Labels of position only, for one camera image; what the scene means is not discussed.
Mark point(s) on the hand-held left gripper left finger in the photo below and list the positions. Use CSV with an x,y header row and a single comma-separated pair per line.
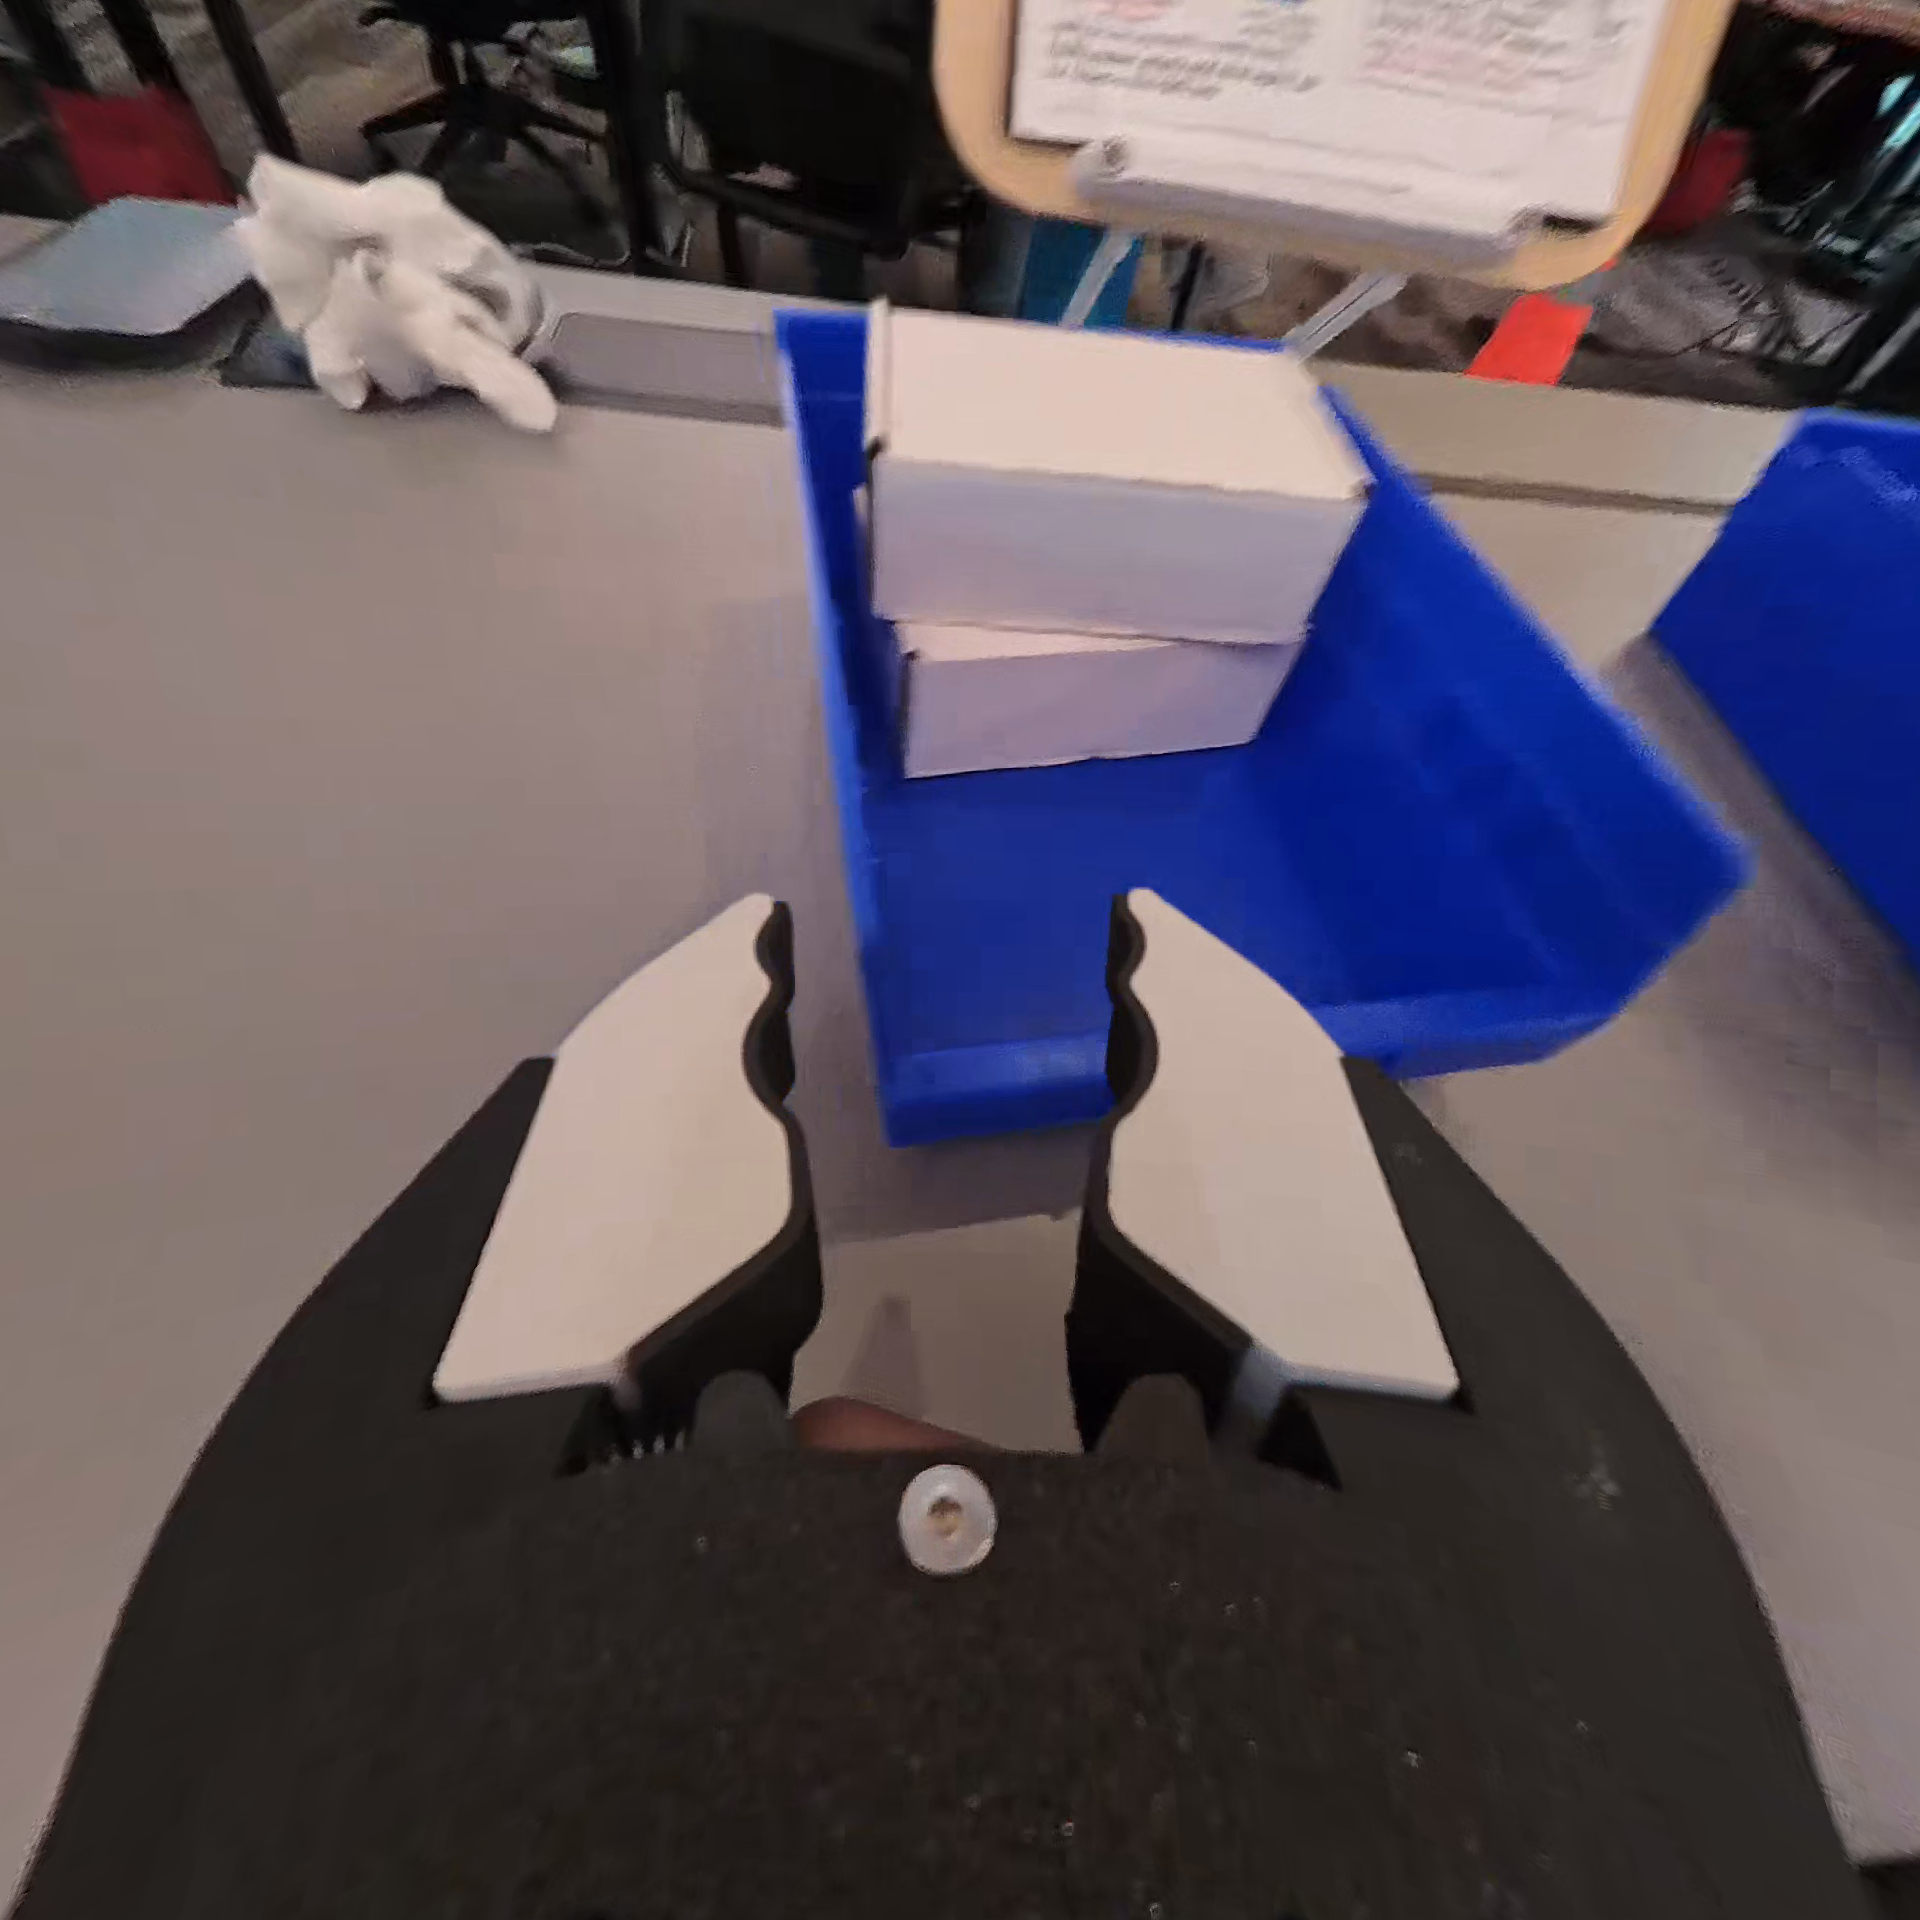
x,y
631,1185

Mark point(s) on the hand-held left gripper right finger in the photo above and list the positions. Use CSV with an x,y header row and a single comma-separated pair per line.
x,y
1275,1185

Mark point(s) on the blue plastic bin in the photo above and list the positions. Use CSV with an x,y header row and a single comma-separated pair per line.
x,y
1830,674
1201,900

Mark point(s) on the white cardboard box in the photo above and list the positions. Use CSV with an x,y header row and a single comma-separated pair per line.
x,y
1080,705
1080,451

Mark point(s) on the orange grey striped bar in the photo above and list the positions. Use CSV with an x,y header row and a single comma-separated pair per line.
x,y
1531,338

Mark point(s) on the black office chair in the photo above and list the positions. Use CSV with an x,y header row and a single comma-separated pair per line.
x,y
811,121

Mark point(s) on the black chair base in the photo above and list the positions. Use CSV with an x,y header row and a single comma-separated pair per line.
x,y
480,105

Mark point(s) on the red object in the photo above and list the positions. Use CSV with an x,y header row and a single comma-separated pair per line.
x,y
1703,181
134,143

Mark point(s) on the wooden sign board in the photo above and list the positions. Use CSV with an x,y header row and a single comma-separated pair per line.
x,y
968,135

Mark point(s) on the printed instruction sheet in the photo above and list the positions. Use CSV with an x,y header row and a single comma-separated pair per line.
x,y
1350,91

